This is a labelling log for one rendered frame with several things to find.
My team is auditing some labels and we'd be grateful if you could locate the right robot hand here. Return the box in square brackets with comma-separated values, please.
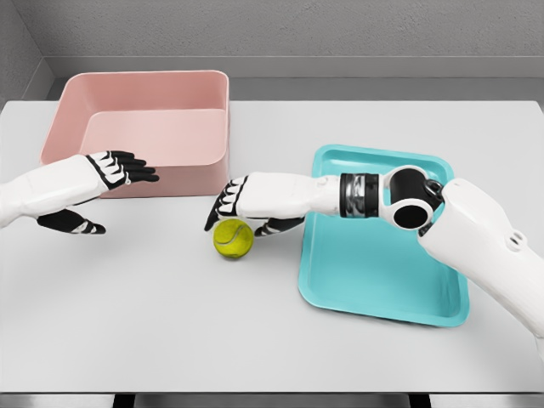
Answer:
[203, 172, 308, 237]

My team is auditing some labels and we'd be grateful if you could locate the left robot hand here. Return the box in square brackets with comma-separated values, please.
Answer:
[35, 150, 161, 236]

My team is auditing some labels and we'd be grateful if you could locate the yellow-green tennis ball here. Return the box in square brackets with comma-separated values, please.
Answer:
[212, 218, 255, 259]

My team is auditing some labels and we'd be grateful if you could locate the pink rectangular basket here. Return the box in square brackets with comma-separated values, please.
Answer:
[39, 70, 231, 200]

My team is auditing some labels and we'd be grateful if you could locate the blue rectangular tray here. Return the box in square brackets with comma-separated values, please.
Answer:
[296, 144, 470, 329]

